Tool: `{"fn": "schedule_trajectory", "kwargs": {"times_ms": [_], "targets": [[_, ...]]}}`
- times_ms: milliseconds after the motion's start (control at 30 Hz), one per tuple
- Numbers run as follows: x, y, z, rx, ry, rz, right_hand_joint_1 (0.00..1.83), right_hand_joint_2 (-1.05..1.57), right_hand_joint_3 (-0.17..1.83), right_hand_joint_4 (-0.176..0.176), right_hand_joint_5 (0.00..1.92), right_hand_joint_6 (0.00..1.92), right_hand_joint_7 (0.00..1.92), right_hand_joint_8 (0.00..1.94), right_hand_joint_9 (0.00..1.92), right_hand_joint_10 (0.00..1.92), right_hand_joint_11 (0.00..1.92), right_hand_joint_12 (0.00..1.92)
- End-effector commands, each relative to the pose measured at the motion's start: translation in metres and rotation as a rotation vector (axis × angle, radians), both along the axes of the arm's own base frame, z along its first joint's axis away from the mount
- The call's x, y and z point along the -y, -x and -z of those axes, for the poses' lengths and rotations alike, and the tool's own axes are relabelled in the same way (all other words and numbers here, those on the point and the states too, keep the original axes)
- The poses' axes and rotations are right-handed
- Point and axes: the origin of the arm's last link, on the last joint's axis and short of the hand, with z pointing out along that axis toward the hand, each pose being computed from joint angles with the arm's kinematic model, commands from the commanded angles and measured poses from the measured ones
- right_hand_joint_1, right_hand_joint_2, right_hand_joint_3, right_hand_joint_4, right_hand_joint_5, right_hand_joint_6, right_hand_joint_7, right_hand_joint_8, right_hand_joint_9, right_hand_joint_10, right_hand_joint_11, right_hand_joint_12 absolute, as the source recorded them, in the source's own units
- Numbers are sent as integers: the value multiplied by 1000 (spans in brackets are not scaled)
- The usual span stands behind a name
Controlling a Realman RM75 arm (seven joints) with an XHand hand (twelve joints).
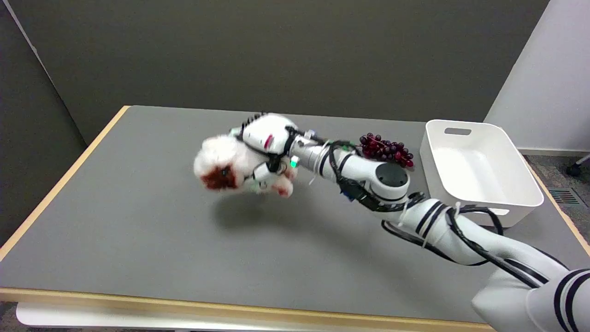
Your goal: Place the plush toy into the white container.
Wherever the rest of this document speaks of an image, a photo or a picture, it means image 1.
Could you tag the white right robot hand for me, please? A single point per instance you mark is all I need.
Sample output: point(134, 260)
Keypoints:
point(266, 135)

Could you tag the white and brown plush toy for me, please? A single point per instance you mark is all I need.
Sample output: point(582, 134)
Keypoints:
point(224, 161)

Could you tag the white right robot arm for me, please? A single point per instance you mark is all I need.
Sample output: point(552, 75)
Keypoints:
point(442, 226)

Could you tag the white plastic container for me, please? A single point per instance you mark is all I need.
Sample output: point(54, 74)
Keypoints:
point(479, 170)

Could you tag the dark red grape bunch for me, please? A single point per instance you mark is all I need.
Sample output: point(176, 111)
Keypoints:
point(386, 150)

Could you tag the metal floor vent grate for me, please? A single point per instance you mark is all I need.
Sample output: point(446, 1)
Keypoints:
point(564, 197)

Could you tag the black chair caster wheel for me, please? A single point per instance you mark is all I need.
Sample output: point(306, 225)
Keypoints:
point(574, 169)

